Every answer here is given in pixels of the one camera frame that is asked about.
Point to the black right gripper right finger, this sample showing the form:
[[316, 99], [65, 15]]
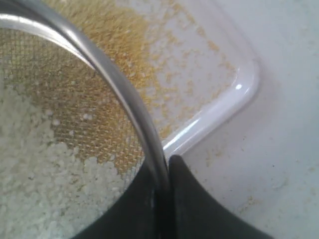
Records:
[[198, 215]]

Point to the white square plastic tray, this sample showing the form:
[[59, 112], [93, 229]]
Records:
[[191, 67]]

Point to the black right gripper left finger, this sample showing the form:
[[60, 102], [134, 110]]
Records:
[[133, 216]]

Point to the yellow and white grain mix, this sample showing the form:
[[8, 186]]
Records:
[[46, 190]]

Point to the round steel mesh sieve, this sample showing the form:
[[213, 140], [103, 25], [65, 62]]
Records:
[[100, 111]]

